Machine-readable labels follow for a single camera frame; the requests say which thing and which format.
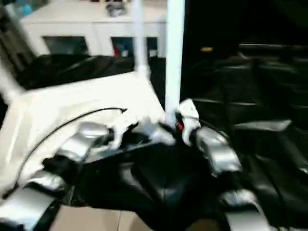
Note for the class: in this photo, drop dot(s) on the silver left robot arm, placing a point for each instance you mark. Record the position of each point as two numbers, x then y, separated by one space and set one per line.
79 142

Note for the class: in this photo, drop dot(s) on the white plastic table leg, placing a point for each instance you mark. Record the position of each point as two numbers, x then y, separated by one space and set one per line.
174 60
140 36
9 79

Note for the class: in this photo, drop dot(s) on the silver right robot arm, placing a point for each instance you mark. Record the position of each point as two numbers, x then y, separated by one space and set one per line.
221 154

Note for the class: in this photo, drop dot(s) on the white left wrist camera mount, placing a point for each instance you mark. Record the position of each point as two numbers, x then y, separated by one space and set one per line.
120 125

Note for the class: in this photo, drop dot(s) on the black fabric backdrop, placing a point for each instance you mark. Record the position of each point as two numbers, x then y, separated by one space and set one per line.
240 21

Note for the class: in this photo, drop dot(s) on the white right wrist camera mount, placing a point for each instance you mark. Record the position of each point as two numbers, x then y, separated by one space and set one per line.
190 110

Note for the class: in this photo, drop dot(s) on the white plastic table top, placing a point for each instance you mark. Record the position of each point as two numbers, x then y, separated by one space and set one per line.
72 96

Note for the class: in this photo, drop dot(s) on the black plastic mat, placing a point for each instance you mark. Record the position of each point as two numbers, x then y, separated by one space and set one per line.
252 96

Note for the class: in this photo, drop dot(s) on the black bundle in clear bag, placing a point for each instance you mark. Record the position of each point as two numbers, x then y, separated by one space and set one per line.
115 9

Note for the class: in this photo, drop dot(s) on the teal printed plastic sheet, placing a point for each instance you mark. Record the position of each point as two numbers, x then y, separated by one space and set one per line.
26 8

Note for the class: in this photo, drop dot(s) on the white glass-door cabinet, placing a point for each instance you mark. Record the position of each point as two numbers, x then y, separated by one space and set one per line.
72 26

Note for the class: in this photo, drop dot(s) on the grey metal tripod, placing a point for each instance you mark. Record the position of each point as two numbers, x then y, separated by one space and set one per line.
12 48

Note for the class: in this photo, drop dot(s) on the small tan label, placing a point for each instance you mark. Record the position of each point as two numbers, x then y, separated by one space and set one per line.
207 49

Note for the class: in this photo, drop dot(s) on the dark horizontal bar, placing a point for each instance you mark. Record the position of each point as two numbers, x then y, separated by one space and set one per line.
269 45

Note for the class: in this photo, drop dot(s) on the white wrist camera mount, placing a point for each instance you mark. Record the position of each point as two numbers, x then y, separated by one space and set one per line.
190 110
120 125

